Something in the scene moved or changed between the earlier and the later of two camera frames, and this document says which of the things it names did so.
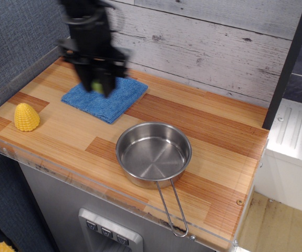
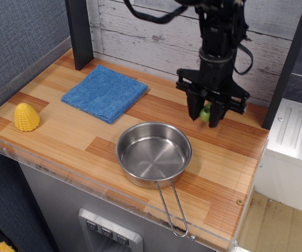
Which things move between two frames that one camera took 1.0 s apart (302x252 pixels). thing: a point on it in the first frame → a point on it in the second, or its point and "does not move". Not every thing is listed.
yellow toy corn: [25, 118] does not move
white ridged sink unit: [289, 172] does not move
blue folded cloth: [125, 92] does not move
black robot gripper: [88, 45] → [215, 80]
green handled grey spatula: [97, 86] → [205, 113]
